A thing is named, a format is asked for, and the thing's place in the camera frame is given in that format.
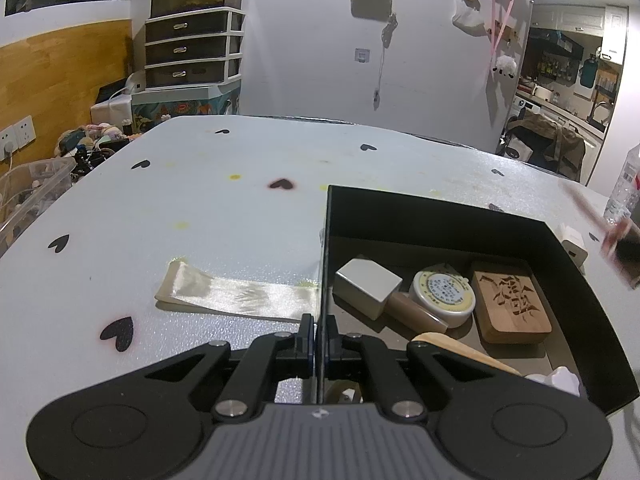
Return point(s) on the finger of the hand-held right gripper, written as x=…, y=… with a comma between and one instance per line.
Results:
x=631, y=260

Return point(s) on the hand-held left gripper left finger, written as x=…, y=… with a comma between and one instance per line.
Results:
x=305, y=342

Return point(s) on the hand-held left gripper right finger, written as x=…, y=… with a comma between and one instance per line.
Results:
x=332, y=345

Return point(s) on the wooden spatula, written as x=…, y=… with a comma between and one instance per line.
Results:
x=450, y=345

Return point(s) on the round white tin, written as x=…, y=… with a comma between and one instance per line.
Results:
x=442, y=290

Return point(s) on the carved wooden block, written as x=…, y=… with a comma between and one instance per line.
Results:
x=510, y=305

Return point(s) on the white object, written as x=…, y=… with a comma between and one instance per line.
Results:
x=562, y=380

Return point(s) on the black rectangular box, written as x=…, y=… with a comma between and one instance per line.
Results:
x=425, y=225

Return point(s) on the small white cube box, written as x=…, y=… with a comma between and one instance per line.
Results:
x=572, y=247

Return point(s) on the white capped wooden stamp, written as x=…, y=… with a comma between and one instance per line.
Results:
x=367, y=285

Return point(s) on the clear plastic water bottle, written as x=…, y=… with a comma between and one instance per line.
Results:
x=625, y=190

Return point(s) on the cream satin ribbon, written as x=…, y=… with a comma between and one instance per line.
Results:
x=240, y=292

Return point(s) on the olive jacket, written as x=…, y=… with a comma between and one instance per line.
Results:
x=545, y=135

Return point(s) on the white washing machine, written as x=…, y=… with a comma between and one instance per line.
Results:
x=527, y=107

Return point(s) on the teal hanging bottle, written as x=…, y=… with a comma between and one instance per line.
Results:
x=587, y=72

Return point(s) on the white sheep plush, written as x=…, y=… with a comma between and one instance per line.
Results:
x=505, y=66

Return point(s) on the pink hanging ribbons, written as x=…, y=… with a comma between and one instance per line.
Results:
x=495, y=40

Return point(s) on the colourful printed cabinet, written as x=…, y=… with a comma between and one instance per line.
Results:
x=185, y=107

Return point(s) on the pile of soft toys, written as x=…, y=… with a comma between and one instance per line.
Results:
x=95, y=137

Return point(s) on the white appliance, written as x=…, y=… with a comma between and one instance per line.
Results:
x=117, y=107

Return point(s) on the clear plastic storage bin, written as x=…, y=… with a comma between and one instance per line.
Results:
x=30, y=195

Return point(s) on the white drawer cabinet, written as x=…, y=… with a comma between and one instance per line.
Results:
x=185, y=50

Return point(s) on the grey wall switch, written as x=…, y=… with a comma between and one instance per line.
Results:
x=361, y=55

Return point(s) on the white wall socket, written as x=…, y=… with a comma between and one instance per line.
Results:
x=20, y=132

